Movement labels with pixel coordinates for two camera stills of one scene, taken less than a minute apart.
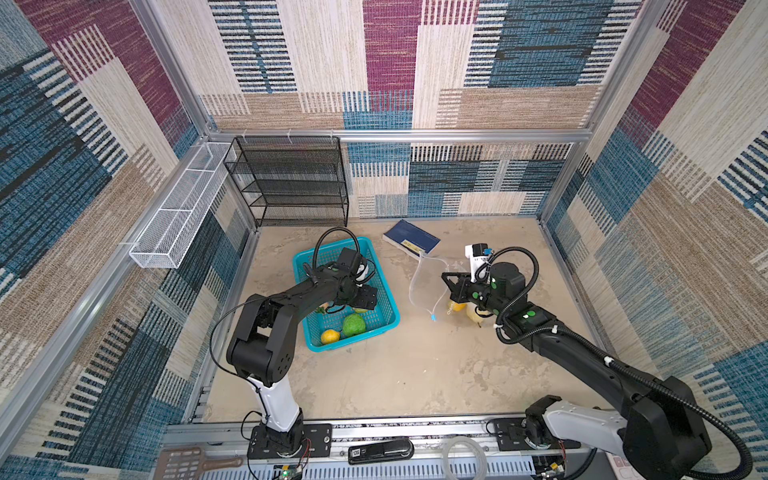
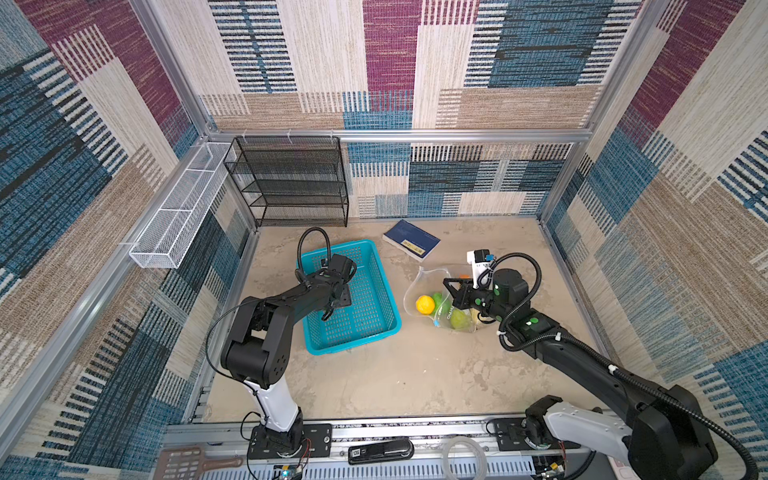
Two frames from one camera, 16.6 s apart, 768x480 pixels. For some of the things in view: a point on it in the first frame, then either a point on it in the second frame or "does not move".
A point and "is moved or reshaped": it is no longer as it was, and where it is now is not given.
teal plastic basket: (334, 326) does not move
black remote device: (384, 450) does not move
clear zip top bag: (428, 282) is moved or reshaped
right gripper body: (479, 294) does not move
